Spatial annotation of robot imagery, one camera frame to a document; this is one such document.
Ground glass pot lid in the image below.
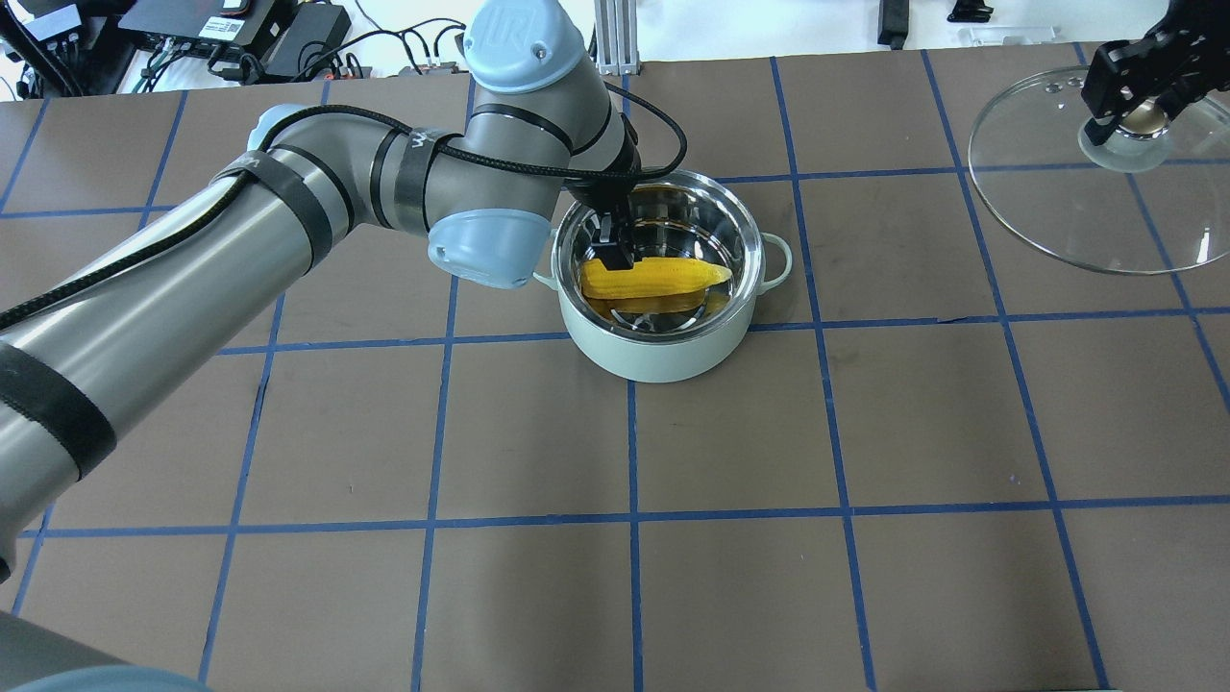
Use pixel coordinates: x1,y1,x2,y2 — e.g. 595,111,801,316
967,66,1229,277

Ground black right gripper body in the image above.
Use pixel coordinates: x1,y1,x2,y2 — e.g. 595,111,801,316
1081,1,1229,104

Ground pale green cooking pot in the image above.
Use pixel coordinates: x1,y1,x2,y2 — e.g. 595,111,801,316
540,170,795,383

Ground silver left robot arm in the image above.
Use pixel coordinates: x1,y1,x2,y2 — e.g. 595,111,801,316
1,1,636,579

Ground black power adapter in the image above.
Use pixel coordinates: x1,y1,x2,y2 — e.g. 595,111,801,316
256,2,352,84

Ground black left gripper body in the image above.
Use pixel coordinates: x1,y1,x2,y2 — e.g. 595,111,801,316
567,179,633,232

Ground yellow corn cob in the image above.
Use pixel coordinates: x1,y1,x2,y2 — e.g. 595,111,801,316
579,256,733,301

